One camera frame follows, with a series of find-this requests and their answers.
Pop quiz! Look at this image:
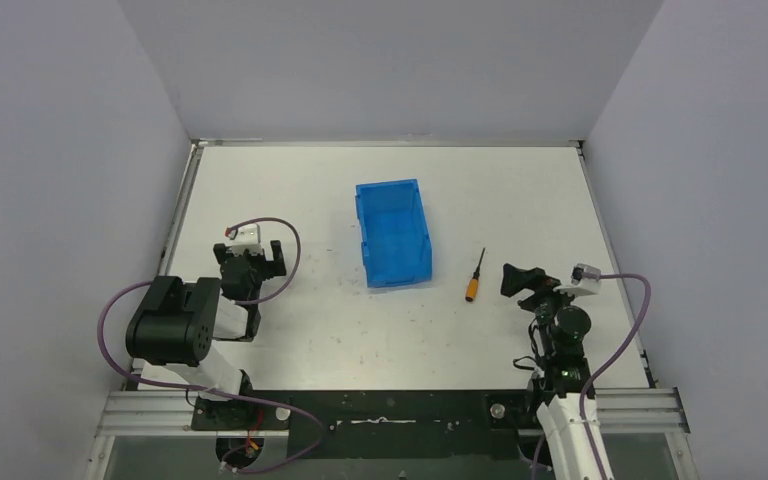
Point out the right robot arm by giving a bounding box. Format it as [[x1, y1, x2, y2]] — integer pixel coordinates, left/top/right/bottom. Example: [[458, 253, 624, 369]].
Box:
[[500, 263, 614, 479]]

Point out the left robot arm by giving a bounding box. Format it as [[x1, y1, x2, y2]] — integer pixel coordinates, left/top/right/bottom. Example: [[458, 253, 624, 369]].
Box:
[[125, 240, 287, 430]]

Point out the blue plastic bin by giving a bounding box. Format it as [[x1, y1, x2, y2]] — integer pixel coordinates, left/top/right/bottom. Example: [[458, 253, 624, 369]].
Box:
[[355, 179, 433, 288]]

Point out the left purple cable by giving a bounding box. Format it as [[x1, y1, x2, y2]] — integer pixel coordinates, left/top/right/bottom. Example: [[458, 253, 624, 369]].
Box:
[[96, 217, 326, 476]]

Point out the purple cable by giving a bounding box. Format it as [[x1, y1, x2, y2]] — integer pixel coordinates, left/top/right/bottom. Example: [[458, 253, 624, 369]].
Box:
[[529, 272, 652, 480], [96, 217, 326, 476]]

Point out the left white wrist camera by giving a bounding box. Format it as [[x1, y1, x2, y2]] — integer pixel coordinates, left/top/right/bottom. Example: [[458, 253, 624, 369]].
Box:
[[225, 223, 263, 255]]

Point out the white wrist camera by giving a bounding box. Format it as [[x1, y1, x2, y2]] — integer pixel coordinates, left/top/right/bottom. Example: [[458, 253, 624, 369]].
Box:
[[225, 223, 263, 255], [553, 263, 602, 298]]

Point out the orange handled screwdriver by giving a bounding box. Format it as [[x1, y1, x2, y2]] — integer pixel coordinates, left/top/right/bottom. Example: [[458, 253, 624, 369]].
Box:
[[464, 248, 486, 303]]

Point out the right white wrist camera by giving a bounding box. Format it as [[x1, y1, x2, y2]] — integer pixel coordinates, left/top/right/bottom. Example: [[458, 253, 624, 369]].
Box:
[[553, 263, 602, 298]]

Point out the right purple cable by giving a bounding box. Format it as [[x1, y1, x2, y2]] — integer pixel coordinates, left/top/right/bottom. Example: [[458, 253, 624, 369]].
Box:
[[529, 272, 652, 480]]

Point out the aluminium front rail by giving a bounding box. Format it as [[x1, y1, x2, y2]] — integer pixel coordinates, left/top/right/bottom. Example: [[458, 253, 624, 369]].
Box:
[[97, 388, 690, 437]]

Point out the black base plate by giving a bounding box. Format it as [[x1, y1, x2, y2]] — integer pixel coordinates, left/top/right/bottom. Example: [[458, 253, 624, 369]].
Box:
[[190, 390, 542, 460]]

